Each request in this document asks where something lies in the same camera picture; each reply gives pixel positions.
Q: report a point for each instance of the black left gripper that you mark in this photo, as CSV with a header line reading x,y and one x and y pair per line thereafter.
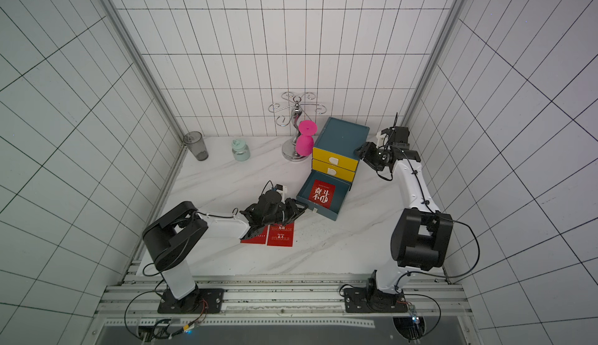
x,y
295,212

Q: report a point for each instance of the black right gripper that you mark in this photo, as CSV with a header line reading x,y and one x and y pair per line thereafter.
x,y
371,153

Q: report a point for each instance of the red postcard large characters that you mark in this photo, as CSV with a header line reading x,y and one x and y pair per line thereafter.
x,y
322,193

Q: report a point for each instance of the teal bottom drawer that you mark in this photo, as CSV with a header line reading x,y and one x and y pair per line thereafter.
x,y
342,189

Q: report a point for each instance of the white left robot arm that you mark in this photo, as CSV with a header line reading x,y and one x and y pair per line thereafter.
x,y
173,236

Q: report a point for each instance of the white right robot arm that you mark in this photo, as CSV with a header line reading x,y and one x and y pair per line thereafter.
x,y
420,239

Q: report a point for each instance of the teal drawer cabinet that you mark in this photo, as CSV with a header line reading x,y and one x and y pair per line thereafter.
x,y
342,137

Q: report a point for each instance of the pink silicone goblet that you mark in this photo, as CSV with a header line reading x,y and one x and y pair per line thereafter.
x,y
305,142

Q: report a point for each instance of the mint green jar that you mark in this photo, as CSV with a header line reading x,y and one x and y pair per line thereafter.
x,y
240,150

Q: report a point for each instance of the chrome cup holder stand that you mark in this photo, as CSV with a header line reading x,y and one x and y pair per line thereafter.
x,y
291,115

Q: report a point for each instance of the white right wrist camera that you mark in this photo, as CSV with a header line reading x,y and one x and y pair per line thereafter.
x,y
383,136

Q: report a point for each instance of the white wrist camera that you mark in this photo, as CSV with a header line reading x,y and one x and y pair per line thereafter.
x,y
282,190
383,136

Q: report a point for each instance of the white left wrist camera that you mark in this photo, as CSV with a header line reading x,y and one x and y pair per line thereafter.
x,y
282,190

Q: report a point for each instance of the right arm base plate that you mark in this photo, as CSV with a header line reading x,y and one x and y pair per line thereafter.
x,y
363,300

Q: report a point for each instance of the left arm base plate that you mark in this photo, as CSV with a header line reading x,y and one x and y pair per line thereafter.
x,y
199,301

